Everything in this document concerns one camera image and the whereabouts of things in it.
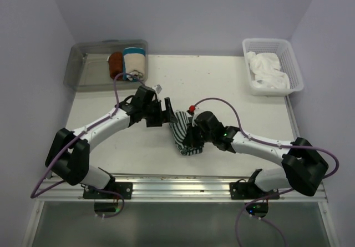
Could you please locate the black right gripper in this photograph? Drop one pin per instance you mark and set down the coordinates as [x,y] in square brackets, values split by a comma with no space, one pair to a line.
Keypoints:
[190,138]

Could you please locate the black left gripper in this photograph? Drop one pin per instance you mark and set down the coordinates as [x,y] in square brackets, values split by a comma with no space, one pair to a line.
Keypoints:
[163,116]

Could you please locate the green white striped towel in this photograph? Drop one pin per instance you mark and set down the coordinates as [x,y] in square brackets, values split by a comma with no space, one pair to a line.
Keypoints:
[179,131]

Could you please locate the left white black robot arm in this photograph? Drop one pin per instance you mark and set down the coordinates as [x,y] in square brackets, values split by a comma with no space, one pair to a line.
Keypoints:
[69,155]

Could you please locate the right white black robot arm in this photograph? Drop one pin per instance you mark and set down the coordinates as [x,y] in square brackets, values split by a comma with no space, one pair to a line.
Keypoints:
[299,165]

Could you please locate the beige teal rolled towel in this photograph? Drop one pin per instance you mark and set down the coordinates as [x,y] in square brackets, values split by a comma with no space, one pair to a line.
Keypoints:
[134,63]

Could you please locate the brown rolled towel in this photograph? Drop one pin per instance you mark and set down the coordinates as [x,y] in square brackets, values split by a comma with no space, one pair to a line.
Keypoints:
[115,62]

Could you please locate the clear grey plastic bin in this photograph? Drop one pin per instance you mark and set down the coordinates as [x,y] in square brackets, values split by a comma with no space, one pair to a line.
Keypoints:
[88,69]

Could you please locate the white plastic basket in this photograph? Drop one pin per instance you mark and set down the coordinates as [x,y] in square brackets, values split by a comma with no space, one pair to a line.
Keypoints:
[283,49]

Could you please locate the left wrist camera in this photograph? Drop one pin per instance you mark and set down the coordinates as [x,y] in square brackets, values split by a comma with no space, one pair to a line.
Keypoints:
[157,88]

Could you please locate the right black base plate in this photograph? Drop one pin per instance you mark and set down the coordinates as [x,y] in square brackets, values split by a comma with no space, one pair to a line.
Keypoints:
[247,190]

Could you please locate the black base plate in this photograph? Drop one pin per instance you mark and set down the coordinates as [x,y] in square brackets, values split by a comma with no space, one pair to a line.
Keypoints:
[125,189]
[247,190]

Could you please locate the aluminium mounting rail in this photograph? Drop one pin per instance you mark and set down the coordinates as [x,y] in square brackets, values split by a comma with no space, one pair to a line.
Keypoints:
[170,188]

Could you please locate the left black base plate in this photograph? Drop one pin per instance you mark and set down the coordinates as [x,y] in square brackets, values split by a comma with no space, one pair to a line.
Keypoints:
[125,189]

